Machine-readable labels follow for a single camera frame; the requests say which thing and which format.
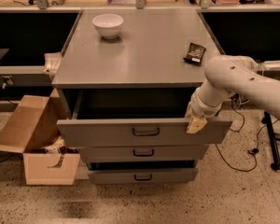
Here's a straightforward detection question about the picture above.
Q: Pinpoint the grey top drawer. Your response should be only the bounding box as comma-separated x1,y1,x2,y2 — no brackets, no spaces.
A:
58,89,231,147

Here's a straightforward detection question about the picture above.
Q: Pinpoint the grey drawer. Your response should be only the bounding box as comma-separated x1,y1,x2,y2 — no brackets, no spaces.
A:
79,145,208,162
89,168,198,185
58,89,231,147

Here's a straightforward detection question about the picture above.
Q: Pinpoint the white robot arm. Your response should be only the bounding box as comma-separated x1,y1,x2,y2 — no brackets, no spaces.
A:
185,55,280,133

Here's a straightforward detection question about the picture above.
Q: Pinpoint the grey middle drawer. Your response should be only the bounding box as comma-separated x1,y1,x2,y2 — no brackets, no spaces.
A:
79,145,208,162

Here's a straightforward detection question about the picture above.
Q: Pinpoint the grey bottom drawer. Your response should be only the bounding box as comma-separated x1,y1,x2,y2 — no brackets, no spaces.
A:
89,168,198,185

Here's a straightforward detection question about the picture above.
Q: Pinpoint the grey drawer cabinet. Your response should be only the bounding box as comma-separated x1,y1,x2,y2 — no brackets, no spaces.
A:
52,8,218,175

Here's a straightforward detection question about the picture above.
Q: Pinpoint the open cardboard box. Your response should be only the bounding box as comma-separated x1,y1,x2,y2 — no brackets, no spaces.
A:
0,90,80,185

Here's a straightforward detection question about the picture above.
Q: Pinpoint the dark snack packet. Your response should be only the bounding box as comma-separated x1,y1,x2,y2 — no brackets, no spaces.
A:
184,43,206,65

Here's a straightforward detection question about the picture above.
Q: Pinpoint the black stand pole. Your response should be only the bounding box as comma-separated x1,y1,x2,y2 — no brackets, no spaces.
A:
262,112,280,171

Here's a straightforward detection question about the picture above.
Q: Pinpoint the white ceramic bowl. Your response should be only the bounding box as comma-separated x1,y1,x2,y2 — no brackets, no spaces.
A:
92,14,124,39

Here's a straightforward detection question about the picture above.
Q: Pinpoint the black floor cable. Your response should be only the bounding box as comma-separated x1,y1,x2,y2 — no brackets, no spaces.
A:
214,96,280,174

